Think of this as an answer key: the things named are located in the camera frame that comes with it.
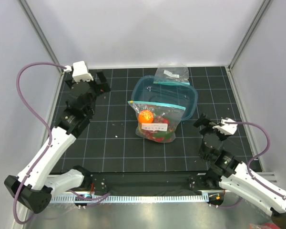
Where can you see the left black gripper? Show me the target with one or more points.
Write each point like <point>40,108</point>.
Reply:
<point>102,87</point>

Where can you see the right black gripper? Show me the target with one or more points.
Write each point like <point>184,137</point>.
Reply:
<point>202,121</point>

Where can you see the red cherry fruit cluster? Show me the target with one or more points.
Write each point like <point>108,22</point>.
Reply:
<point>160,138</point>

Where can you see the clear zip top bag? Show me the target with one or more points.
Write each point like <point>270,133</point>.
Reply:
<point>166,118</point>

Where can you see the orange fruit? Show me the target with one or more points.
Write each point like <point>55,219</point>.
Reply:
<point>145,117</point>

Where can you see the green lime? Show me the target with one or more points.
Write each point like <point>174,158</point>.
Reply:
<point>162,134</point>

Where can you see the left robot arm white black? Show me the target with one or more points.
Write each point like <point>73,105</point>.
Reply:
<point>32,187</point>

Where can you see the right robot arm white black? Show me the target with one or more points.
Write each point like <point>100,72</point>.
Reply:
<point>231,174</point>

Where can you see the teal plastic tray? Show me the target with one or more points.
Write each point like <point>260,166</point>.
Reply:
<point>148,89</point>

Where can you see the black grid mat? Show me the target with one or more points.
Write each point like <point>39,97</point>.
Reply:
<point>110,144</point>

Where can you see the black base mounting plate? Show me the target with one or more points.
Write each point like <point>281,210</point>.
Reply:
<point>150,184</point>

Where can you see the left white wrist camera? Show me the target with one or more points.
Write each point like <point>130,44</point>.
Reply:
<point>79,71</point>

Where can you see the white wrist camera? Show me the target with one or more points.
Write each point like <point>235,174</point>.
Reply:
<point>226,126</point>
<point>79,71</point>

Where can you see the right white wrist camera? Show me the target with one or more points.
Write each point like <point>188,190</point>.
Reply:
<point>226,126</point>

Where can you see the slotted white cable duct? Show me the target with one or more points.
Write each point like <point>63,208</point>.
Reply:
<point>71,198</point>

